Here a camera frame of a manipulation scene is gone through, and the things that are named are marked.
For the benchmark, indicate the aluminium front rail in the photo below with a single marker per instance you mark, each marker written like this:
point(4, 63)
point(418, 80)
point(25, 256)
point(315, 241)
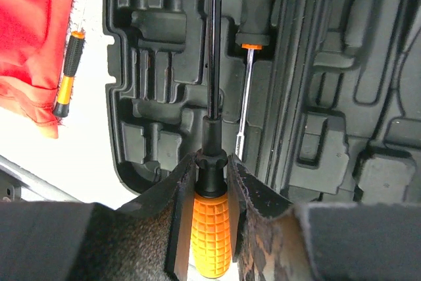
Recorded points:
point(18, 184)

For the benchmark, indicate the black plastic tool case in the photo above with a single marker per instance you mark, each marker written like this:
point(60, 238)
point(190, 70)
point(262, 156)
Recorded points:
point(331, 109)

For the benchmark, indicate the large orange handle screwdriver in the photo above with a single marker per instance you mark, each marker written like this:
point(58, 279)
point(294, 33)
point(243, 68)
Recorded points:
point(210, 231)

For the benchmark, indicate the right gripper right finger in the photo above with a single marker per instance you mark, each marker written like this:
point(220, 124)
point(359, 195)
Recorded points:
point(275, 239)

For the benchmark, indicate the red cloth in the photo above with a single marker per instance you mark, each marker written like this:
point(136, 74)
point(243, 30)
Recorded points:
point(33, 34)

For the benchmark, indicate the small precision screwdriver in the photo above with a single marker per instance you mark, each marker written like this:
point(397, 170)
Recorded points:
point(72, 58)

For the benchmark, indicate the black orange grip screwdriver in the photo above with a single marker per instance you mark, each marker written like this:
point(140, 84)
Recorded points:
point(252, 35)

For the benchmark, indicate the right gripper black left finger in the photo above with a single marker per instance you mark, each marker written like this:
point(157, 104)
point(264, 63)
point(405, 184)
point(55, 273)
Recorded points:
point(147, 238)

